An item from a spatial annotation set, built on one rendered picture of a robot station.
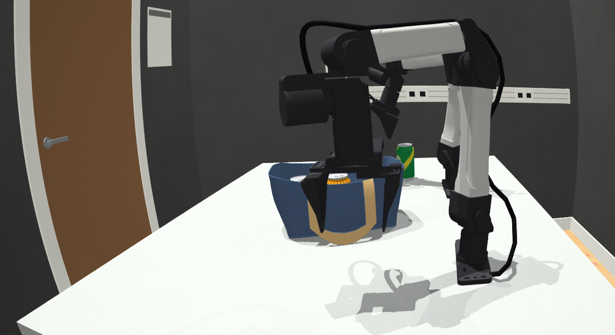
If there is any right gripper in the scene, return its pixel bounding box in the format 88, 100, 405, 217
370, 87, 400, 139

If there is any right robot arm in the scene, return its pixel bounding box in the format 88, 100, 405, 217
369, 54, 460, 199

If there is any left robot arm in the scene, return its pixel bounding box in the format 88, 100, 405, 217
279, 19, 500, 285

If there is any yellow and red drink can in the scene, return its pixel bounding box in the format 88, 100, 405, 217
327, 174, 351, 184

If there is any green and yellow drink can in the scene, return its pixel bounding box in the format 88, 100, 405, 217
396, 143, 415, 181

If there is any purple drink can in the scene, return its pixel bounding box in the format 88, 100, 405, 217
290, 175, 307, 182

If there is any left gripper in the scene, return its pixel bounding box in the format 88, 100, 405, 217
301, 117, 402, 233

